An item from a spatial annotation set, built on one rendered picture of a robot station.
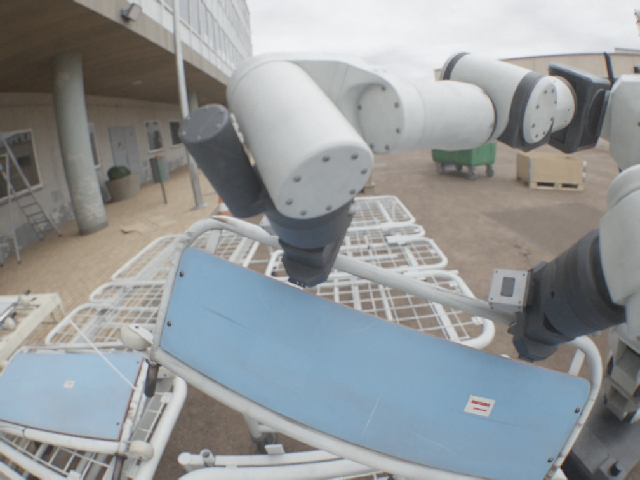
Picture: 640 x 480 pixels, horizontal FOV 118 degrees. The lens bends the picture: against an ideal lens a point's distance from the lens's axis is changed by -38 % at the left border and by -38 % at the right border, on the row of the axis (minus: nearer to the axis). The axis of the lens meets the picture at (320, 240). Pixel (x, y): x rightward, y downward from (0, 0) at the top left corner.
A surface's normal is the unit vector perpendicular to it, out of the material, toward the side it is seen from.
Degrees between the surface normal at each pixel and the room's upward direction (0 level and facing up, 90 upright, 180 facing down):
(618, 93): 74
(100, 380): 5
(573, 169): 90
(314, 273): 44
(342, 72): 116
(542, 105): 108
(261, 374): 62
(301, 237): 133
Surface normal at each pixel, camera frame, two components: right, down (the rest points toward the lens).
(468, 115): 0.31, 0.30
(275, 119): -0.40, -0.25
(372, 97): -0.88, 0.25
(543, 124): 0.48, 0.56
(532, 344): -0.11, -0.42
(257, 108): -0.60, -0.10
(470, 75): -0.77, -0.11
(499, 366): -0.23, -0.10
